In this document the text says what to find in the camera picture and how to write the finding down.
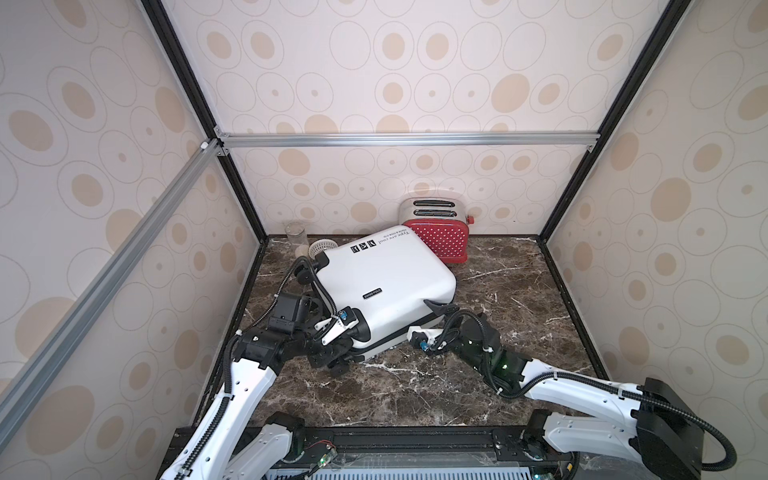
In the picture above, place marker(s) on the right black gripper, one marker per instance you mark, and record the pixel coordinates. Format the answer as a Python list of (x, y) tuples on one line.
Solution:
[(444, 335)]

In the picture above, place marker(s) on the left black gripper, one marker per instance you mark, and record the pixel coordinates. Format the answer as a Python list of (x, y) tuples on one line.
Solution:
[(330, 351)]

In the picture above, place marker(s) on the white hard-shell suitcase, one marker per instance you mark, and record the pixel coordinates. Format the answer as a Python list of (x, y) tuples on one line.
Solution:
[(384, 277)]

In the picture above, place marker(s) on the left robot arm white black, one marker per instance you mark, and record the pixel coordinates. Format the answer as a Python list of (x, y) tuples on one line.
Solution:
[(252, 362)]

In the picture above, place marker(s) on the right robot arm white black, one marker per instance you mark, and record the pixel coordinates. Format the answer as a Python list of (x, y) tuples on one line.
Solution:
[(648, 424)]

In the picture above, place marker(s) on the red and silver toaster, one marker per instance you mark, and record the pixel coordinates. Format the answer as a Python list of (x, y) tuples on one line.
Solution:
[(442, 224)]

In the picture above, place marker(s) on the white perforated strainer bowl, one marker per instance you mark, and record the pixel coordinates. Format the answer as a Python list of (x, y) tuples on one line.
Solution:
[(320, 246)]

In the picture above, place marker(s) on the clear glass jar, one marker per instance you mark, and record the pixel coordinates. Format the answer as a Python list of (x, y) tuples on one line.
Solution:
[(297, 237)]

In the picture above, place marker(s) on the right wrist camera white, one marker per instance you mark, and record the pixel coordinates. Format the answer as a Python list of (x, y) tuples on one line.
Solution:
[(428, 340)]

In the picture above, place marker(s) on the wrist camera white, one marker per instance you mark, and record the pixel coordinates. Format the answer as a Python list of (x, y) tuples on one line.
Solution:
[(428, 340), (344, 321)]

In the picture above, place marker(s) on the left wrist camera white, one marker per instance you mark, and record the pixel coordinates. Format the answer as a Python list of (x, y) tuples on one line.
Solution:
[(344, 321)]

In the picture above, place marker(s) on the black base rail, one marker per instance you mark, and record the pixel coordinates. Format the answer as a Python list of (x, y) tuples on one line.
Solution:
[(433, 453)]

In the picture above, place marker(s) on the horizontal aluminium frame bar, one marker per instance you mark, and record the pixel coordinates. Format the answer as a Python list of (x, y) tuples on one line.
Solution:
[(420, 139)]

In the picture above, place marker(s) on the diagonal aluminium frame bar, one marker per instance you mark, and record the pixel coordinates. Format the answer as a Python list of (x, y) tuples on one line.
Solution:
[(47, 362)]

